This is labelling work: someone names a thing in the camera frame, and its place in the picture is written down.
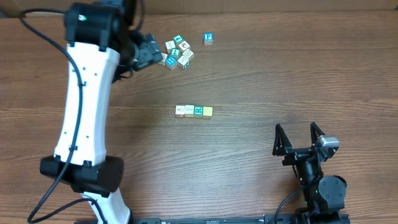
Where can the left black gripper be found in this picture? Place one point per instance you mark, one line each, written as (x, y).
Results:
(150, 53)

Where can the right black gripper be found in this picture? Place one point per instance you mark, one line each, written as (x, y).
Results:
(283, 146)

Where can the white block red side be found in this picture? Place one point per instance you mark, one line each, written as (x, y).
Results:
(179, 111)

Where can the yellow top block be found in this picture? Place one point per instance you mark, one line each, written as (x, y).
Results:
(189, 111)

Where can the yellow block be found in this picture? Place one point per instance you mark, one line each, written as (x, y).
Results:
(207, 112)
(189, 111)

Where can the green R letter block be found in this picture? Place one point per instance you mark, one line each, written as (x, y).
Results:
(198, 111)

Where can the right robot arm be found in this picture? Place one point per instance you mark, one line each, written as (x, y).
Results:
(324, 196)

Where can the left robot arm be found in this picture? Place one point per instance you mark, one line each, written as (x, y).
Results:
(103, 46)

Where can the white tool picture block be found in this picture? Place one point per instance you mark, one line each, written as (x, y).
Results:
(164, 58)

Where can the white plain picture block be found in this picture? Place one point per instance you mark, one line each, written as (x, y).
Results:
(170, 45)

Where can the blue top block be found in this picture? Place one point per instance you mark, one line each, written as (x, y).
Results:
(171, 62)

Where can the green J letter block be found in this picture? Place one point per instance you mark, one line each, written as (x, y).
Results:
(175, 53)

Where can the green top picture block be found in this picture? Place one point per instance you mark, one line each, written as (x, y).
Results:
(178, 39)

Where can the white red picture block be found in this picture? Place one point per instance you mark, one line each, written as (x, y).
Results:
(184, 45)

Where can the white block dark side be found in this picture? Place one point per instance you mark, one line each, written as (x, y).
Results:
(183, 62)

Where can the white grid picture block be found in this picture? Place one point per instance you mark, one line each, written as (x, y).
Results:
(188, 54)

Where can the cardboard back panel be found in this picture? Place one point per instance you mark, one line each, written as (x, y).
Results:
(12, 8)

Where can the blue P letter block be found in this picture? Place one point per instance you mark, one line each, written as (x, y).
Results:
(208, 38)

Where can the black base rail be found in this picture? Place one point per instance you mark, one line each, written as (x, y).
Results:
(265, 219)

